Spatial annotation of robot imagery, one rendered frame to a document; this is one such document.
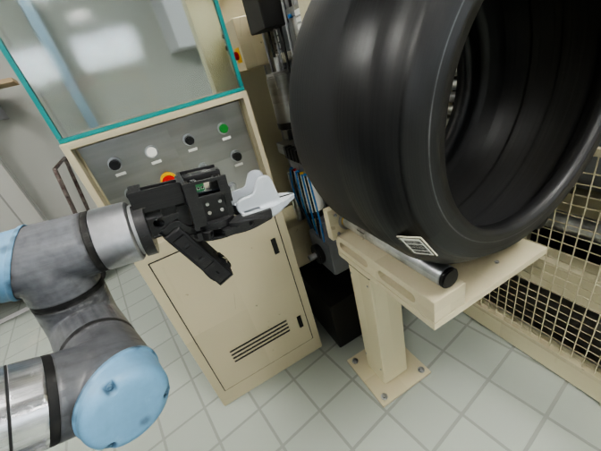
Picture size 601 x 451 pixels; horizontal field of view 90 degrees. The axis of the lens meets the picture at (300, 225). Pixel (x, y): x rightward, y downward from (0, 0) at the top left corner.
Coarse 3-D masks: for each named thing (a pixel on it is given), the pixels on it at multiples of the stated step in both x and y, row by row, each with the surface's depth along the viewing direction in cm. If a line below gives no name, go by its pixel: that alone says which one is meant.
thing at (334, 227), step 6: (324, 210) 83; (330, 210) 82; (324, 216) 85; (330, 216) 83; (336, 216) 83; (330, 222) 84; (336, 222) 85; (330, 228) 85; (336, 228) 86; (342, 228) 86; (348, 228) 87; (330, 234) 86; (336, 234) 86
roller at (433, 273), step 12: (360, 228) 77; (372, 240) 74; (396, 252) 67; (408, 264) 64; (420, 264) 61; (432, 264) 59; (444, 264) 58; (432, 276) 59; (444, 276) 57; (456, 276) 58
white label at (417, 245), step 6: (402, 240) 46; (408, 240) 46; (414, 240) 45; (420, 240) 44; (408, 246) 48; (414, 246) 47; (420, 246) 46; (426, 246) 45; (414, 252) 49; (420, 252) 48; (426, 252) 47; (432, 252) 46
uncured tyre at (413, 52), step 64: (320, 0) 45; (384, 0) 33; (448, 0) 32; (512, 0) 63; (576, 0) 56; (320, 64) 43; (384, 64) 34; (448, 64) 34; (512, 64) 71; (576, 64) 61; (320, 128) 46; (384, 128) 37; (448, 128) 81; (512, 128) 74; (576, 128) 62; (320, 192) 59; (384, 192) 41; (448, 192) 42; (512, 192) 69; (448, 256) 51
